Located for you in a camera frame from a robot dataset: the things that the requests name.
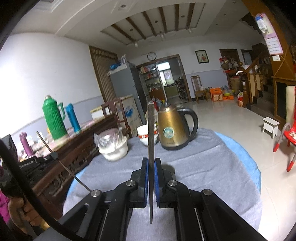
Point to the round wall clock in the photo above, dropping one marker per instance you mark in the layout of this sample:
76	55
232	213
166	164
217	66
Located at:
151	56

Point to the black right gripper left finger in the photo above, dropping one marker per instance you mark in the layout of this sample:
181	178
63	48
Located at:
106	215

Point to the blue thermos flask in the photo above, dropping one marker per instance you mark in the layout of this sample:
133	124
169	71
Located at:
72	118

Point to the orange box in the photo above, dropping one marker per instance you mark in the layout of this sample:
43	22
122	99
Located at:
216	94

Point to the wall calendar pink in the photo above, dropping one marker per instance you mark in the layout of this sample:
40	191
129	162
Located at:
269	34

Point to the dark carved wooden table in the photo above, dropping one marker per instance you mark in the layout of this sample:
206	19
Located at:
76	153

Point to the dark wooden chair near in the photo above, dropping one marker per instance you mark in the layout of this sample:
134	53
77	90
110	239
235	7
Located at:
115	107

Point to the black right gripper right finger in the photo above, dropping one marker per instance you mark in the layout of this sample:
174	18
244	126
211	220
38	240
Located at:
199	215

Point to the white pot with plastic bag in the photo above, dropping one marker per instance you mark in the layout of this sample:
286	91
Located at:
112	144

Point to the white red bowl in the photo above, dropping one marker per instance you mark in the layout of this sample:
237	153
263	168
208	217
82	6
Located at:
143	134

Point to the white small stool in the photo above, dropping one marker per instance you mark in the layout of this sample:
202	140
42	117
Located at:
270	125

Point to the cardboard box with blue print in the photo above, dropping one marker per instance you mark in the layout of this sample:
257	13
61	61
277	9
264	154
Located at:
131	113

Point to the person's left hand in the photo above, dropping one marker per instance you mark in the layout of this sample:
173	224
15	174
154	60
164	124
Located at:
21	211

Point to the wooden chair far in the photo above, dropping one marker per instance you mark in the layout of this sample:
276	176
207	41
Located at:
199	90

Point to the grey refrigerator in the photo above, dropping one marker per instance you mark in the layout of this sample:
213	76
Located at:
126	80

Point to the framed wall picture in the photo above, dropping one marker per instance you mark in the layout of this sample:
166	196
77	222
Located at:
202	56

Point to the purple thermos bottle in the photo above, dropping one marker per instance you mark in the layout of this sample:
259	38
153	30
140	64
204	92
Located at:
28	150

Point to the grey table cloth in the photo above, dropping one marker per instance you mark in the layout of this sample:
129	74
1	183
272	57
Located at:
163	226

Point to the red child chair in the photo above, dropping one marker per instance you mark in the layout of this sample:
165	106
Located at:
287	132

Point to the green thermos flask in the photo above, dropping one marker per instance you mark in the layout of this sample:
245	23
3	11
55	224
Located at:
54	114

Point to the gold electric kettle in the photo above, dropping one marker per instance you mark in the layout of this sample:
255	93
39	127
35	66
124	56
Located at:
174	132

